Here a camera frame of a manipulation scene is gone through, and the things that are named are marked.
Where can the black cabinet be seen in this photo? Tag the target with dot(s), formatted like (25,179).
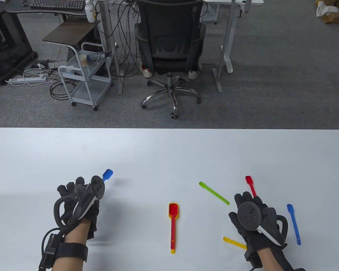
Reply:
(5,42)

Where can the black mesh office chair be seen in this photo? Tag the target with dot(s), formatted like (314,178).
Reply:
(169,28)

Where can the small red measuring spoon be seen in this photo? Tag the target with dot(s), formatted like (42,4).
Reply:
(249,179)

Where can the blue grey tool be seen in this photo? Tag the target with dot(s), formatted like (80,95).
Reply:
(97,56)

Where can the small blue measuring spoon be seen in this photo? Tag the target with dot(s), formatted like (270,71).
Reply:
(293,223)

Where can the cardboard box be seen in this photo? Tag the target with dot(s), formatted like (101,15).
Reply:
(333,18)

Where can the black and white hand controller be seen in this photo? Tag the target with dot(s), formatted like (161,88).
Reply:
(250,216)
(97,187)

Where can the grey metal utility cart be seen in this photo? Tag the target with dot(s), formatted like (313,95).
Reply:
(89,90)

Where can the white storage box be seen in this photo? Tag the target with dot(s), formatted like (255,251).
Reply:
(209,15)

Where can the white power strip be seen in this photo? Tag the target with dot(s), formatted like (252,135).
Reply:
(25,80)

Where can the large blue measuring spoon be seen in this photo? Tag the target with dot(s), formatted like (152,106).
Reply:
(108,174)

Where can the black desk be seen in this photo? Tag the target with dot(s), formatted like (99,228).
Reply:
(17,8)

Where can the white metal frame desk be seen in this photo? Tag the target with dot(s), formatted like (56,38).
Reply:
(228,34)

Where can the paper cup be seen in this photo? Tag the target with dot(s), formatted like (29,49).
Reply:
(83,60)

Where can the person's right hand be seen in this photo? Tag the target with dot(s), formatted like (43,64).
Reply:
(268,214)

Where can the white plastic bottle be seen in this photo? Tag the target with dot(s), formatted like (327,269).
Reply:
(89,12)

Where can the large yellow measuring spoon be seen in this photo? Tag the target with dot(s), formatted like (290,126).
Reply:
(173,251)

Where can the person's left hand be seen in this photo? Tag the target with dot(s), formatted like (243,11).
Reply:
(70,189)

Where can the black keyboard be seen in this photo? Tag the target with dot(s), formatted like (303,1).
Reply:
(59,4)

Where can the person's left forearm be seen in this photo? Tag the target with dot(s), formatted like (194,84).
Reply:
(79,231)

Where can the green measuring spoon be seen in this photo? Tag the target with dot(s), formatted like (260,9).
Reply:
(214,194)

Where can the white paper bag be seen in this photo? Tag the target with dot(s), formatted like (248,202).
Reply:
(326,10)

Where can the large red measuring spoon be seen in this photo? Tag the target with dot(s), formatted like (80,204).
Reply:
(173,210)

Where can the small yellow measuring spoon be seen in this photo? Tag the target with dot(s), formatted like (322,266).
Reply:
(233,242)

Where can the person's right forearm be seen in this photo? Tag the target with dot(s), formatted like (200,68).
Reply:
(267,261)

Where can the brown side table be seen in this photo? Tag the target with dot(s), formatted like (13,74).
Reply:
(70,32)

